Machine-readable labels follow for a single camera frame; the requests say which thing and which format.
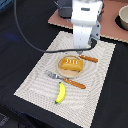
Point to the orange toy bread loaf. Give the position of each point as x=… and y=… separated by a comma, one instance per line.
x=72, y=64

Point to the yellow toy banana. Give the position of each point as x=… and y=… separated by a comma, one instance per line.
x=61, y=94

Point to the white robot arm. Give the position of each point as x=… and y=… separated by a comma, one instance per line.
x=85, y=22

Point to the beige woven placemat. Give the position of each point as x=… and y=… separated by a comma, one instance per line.
x=79, y=105

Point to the dark grey tall pot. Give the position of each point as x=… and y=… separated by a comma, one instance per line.
x=64, y=8

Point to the beige bowl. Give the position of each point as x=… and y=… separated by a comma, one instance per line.
x=123, y=14

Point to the fork with wooden handle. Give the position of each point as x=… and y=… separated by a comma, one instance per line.
x=55, y=76

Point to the knife with wooden handle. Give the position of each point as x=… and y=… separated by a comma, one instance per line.
x=88, y=58

